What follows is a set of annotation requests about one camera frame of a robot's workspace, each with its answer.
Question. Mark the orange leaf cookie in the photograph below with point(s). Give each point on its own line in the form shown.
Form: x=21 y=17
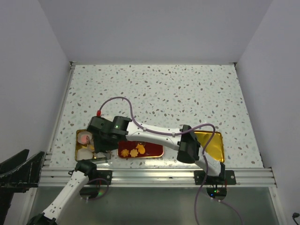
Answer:
x=140 y=148

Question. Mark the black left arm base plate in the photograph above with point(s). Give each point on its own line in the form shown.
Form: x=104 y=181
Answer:
x=103 y=177

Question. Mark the yellow flower cookie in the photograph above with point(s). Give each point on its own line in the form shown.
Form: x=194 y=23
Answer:
x=134 y=153

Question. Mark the white paper cupcake liner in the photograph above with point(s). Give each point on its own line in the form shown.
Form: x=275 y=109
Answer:
x=91 y=147
x=84 y=154
x=84 y=133

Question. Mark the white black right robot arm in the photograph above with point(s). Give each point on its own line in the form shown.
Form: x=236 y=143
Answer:
x=183 y=140

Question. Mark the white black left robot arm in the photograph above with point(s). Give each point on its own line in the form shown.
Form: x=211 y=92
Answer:
x=79 y=177

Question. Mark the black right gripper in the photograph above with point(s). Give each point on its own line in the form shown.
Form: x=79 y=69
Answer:
x=99 y=145

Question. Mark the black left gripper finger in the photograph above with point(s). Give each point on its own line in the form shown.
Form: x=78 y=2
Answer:
x=14 y=161
x=19 y=180

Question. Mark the red lacquer tray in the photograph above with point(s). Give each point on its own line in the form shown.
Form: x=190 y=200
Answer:
x=152 y=150

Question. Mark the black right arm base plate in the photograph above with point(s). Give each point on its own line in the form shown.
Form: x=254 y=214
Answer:
x=229 y=178

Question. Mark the green christmas cookie tin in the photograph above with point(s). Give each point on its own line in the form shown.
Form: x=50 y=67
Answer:
x=79 y=146

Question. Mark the silver metal tongs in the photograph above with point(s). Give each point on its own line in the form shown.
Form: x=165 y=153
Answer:
x=100 y=155

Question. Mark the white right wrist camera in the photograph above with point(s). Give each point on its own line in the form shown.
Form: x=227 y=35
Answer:
x=107 y=117

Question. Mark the yellow swirl cookie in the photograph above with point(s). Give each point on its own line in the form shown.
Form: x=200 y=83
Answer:
x=124 y=153

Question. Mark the pink round cookie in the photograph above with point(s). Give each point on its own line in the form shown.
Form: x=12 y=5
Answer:
x=84 y=139

